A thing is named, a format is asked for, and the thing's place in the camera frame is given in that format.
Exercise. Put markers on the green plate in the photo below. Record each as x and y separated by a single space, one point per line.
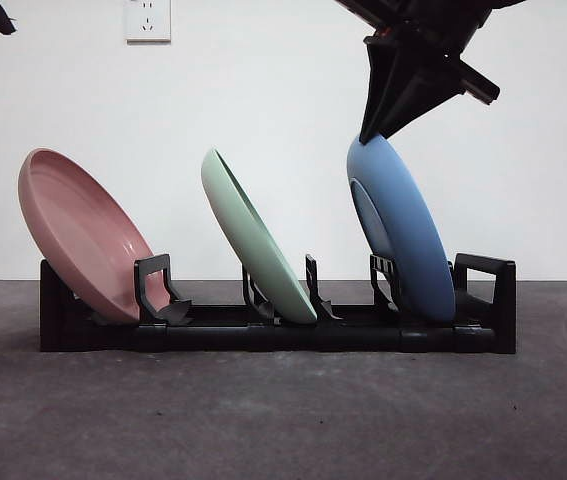
243 225

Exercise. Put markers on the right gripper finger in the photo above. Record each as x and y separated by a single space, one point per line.
375 90
413 95

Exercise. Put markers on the black dish rack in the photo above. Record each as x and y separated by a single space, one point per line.
313 340

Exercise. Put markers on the blue plate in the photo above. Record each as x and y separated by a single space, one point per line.
408 215

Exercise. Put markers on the white wall socket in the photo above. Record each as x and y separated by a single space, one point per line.
149 20

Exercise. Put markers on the pink plate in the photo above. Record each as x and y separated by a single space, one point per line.
78 225

